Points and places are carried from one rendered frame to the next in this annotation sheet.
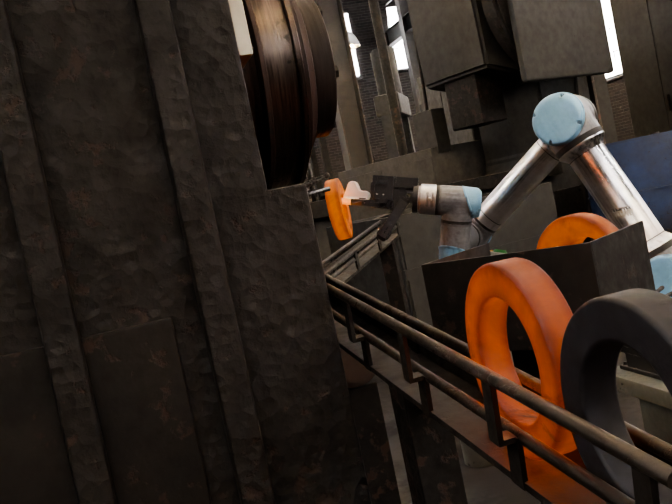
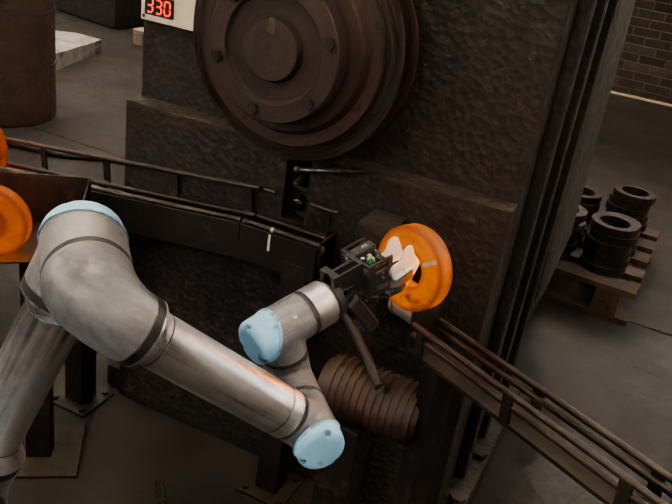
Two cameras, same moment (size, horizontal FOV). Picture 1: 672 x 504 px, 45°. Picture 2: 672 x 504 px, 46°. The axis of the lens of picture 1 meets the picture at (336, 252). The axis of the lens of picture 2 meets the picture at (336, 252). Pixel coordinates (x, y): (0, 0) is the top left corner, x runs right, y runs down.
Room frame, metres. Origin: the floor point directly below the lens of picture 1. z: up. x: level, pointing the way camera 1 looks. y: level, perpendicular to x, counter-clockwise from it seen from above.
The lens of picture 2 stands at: (2.67, -1.12, 1.43)
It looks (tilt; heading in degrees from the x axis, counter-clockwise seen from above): 26 degrees down; 127
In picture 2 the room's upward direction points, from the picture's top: 9 degrees clockwise
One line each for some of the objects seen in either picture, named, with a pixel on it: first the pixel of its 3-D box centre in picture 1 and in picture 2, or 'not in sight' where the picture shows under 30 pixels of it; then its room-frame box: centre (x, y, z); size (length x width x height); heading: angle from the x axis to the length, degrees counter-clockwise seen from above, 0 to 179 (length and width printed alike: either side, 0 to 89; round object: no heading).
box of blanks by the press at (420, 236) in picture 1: (441, 271); not in sight; (4.31, -0.53, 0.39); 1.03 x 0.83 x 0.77; 120
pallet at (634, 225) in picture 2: not in sight; (518, 201); (1.30, 2.03, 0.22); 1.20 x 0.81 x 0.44; 13
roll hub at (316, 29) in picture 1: (305, 68); (276, 48); (1.64, -0.01, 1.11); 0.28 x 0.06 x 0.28; 15
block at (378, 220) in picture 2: not in sight; (375, 268); (1.84, 0.15, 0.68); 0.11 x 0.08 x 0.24; 105
